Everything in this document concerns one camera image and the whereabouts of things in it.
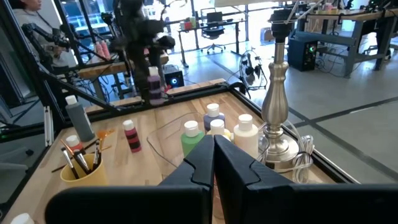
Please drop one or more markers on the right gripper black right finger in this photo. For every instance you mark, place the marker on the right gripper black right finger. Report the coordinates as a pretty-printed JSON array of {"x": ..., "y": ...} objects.
[{"x": 280, "y": 205}]

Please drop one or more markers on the small purple paint bottle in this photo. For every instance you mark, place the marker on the small purple paint bottle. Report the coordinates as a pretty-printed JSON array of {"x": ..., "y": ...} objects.
[{"x": 155, "y": 90}]

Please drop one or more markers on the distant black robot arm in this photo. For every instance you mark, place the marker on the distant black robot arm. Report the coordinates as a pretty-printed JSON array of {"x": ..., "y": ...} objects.
[{"x": 46, "y": 35}]

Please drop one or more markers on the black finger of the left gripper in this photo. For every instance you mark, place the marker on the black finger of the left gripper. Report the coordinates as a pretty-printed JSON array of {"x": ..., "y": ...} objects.
[
  {"x": 142, "y": 77},
  {"x": 161, "y": 59}
]

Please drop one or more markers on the yellow ribbed cup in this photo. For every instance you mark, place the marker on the yellow ribbed cup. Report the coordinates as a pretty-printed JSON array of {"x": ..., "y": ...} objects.
[{"x": 93, "y": 179}]

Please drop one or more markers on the person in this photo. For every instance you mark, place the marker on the person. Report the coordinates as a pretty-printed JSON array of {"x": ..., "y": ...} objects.
[{"x": 28, "y": 18}]

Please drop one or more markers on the large yellow paint bottle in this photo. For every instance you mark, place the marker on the large yellow paint bottle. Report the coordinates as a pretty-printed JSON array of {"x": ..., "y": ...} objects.
[{"x": 217, "y": 126}]

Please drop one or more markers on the large green paint bottle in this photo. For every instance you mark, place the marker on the large green paint bottle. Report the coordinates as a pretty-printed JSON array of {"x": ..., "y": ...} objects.
[{"x": 189, "y": 143}]

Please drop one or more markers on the black box with blue light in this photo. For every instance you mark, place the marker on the black box with blue light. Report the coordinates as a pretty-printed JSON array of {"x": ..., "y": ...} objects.
[{"x": 174, "y": 79}]

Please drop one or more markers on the white-shade silver table lamp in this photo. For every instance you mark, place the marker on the white-shade silver table lamp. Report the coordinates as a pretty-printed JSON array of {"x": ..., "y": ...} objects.
[{"x": 275, "y": 102}]

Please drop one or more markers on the large blue paint bottle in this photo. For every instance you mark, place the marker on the large blue paint bottle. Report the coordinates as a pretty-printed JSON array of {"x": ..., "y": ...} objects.
[{"x": 206, "y": 123}]

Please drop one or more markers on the paintbrushes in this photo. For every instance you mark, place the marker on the paintbrushes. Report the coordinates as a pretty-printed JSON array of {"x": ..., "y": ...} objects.
[{"x": 82, "y": 161}]

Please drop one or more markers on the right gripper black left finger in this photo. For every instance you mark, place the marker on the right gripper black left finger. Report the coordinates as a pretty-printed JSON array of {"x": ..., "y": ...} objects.
[{"x": 140, "y": 205}]

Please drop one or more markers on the distant wooden table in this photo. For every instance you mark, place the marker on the distant wooden table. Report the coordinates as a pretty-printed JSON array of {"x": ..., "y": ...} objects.
[{"x": 102, "y": 68}]

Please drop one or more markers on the distant pink bottle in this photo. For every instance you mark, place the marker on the distant pink bottle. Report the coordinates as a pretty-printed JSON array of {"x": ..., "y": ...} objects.
[
  {"x": 99, "y": 49},
  {"x": 106, "y": 49}
]

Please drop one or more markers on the black box with green light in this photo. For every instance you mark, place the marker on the black box with green light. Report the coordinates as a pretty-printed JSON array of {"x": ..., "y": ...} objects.
[{"x": 301, "y": 54}]

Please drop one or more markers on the black office chair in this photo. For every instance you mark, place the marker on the black office chair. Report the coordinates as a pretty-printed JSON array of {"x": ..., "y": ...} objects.
[{"x": 214, "y": 32}]

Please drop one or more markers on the small magenta paint bottle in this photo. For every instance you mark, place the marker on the small magenta paint bottle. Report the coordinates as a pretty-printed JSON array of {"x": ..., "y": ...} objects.
[{"x": 133, "y": 140}]

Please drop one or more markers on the black standing desk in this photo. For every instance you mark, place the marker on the black standing desk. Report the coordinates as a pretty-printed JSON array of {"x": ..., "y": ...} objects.
[{"x": 230, "y": 23}]

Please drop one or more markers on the large grey paint bottle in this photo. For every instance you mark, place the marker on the large grey paint bottle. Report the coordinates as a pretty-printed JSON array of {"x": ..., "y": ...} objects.
[{"x": 80, "y": 121}]

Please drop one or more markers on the grey-legged workbench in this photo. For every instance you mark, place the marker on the grey-legged workbench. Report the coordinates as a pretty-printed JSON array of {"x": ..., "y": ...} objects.
[{"x": 354, "y": 37}]

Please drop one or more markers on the large white paint bottle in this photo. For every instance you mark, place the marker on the large white paint bottle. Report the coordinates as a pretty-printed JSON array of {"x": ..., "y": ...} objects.
[{"x": 245, "y": 140}]

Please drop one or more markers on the small red paint bottle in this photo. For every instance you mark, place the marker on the small red paint bottle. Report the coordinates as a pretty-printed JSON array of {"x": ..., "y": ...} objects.
[{"x": 74, "y": 141}]

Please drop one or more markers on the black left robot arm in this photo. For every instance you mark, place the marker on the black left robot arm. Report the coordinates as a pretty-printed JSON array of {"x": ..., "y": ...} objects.
[{"x": 129, "y": 11}]

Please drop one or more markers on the black floor fan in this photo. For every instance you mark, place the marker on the black floor fan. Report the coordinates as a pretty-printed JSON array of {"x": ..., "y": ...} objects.
[{"x": 253, "y": 70}]

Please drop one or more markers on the black aluminium table frame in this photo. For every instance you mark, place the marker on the black aluminium table frame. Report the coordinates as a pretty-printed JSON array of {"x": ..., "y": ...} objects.
[{"x": 192, "y": 91}]

